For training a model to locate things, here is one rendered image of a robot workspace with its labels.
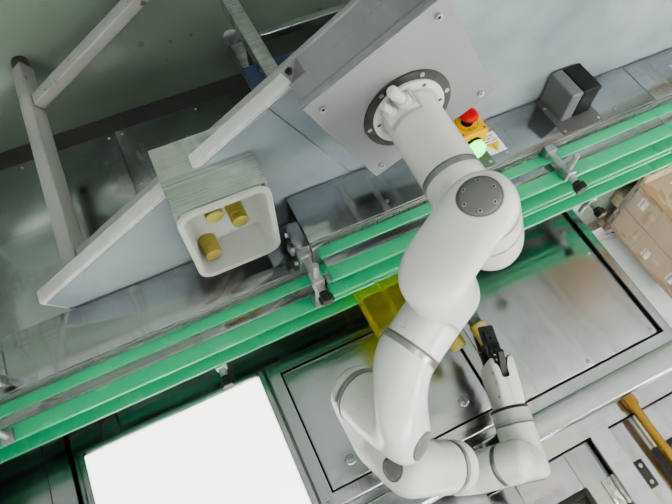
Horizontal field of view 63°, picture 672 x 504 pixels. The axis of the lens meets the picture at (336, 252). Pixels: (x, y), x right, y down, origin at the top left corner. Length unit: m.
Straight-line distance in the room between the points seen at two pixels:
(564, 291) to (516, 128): 0.44
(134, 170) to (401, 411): 1.19
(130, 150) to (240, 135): 0.80
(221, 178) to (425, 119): 0.37
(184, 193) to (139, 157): 0.75
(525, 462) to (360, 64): 0.71
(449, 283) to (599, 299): 0.91
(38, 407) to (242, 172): 0.61
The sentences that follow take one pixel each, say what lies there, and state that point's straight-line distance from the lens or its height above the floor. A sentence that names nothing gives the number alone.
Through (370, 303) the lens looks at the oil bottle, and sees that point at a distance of 1.18.
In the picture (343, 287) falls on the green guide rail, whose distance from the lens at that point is 1.16.
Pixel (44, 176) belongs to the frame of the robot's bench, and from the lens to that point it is 1.42.
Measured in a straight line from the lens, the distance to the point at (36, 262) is 1.63.
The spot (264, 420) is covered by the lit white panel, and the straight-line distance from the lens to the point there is 1.27.
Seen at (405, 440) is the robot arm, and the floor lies 1.32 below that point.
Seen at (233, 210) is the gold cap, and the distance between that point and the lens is 1.06.
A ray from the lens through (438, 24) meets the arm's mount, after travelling 0.86.
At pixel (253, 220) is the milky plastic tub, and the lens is 1.16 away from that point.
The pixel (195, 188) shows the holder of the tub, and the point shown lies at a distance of 0.98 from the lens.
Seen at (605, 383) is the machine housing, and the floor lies 1.35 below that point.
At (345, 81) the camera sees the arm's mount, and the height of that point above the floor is 0.85.
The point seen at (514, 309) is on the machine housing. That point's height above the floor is 1.10.
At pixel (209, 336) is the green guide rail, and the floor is 0.93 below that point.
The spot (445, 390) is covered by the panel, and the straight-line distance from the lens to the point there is 1.30.
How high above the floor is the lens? 1.40
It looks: 26 degrees down
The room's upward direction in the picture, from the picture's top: 151 degrees clockwise
